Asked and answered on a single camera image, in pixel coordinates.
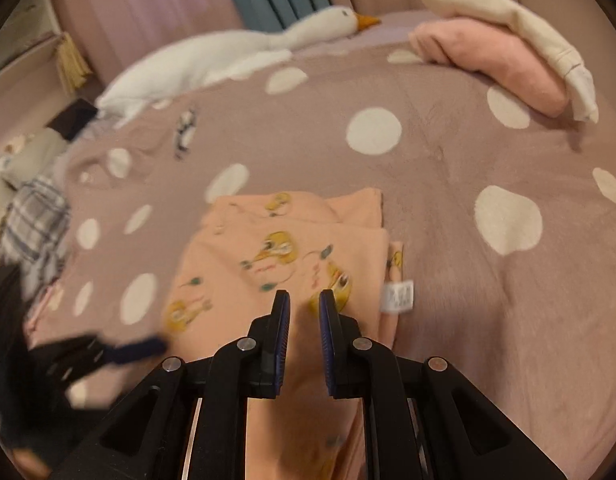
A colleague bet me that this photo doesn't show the dark pillow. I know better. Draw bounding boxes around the dark pillow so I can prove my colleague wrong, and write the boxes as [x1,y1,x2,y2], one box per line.
[48,100,98,141]

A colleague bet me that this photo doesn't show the small plush toys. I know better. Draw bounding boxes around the small plush toys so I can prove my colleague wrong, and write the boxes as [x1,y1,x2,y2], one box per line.
[0,145,28,181]

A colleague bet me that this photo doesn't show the beige pillow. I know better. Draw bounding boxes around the beige pillow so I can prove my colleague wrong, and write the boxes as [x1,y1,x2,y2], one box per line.
[2,127,71,186]

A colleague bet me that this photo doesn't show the white shelf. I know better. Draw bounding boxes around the white shelf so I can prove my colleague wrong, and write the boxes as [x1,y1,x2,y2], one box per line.
[0,32,63,88]

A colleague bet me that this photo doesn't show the grey plaid quilt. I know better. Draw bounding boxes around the grey plaid quilt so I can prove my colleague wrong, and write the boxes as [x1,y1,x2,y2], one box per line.
[0,175,73,296]

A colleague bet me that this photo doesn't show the cream folded cloth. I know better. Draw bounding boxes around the cream folded cloth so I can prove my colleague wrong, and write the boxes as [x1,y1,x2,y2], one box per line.
[414,0,600,123]

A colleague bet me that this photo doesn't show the mauve polka dot blanket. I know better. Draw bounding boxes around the mauve polka dot blanket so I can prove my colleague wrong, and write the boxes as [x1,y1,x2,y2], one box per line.
[22,7,616,480]

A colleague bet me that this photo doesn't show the pink cartoon print shirt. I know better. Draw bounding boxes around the pink cartoon print shirt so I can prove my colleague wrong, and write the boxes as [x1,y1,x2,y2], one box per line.
[160,187,413,480]

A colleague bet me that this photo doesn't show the pink folded cloth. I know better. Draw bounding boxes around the pink folded cloth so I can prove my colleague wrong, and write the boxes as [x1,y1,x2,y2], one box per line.
[409,16,571,117]

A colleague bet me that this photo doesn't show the light pink garment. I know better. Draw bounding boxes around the light pink garment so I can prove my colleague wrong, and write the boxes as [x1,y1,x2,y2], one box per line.
[25,280,63,336]

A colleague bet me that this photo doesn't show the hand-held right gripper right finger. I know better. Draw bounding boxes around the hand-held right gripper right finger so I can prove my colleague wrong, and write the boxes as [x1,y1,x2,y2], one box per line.
[319,290,569,480]

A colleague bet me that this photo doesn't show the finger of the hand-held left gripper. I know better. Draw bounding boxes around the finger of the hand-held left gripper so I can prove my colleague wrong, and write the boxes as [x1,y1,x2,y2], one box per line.
[32,335,169,389]

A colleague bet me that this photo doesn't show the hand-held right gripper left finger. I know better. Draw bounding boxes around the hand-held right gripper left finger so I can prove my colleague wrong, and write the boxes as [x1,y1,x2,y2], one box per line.
[52,290,292,480]

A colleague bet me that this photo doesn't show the white goose plush toy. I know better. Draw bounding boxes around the white goose plush toy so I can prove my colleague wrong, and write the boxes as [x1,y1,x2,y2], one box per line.
[95,5,383,128]

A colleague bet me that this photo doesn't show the pink curtain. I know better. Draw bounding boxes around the pink curtain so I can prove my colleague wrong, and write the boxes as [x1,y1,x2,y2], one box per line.
[48,0,554,86]

